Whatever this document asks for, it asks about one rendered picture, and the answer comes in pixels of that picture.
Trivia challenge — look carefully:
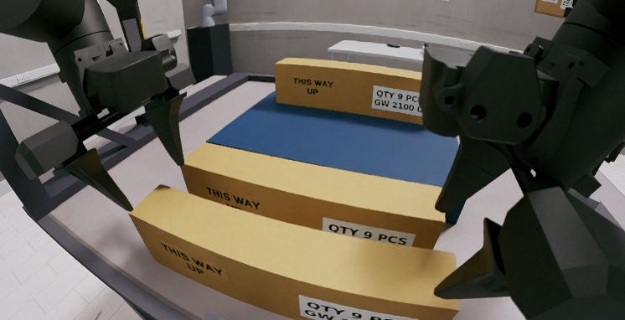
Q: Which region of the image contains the brown cardboard carton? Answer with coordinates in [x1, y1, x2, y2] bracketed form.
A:
[180, 142, 446, 250]
[128, 184, 460, 320]
[274, 58, 423, 125]

